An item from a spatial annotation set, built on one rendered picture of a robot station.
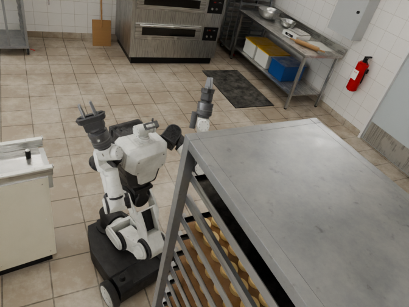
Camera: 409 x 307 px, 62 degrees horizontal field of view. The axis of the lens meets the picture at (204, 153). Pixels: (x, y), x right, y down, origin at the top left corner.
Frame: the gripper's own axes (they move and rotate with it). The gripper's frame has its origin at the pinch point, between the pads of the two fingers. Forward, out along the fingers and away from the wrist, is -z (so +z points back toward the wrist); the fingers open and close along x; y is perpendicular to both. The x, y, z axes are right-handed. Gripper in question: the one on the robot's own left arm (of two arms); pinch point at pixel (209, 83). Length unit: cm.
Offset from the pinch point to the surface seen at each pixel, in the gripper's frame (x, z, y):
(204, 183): 92, 26, -26
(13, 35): -255, -9, 369
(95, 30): -334, -41, 283
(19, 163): 18, 68, 103
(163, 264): 80, 64, -14
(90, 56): -304, 2, 269
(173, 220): 89, 42, -18
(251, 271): 114, 36, -44
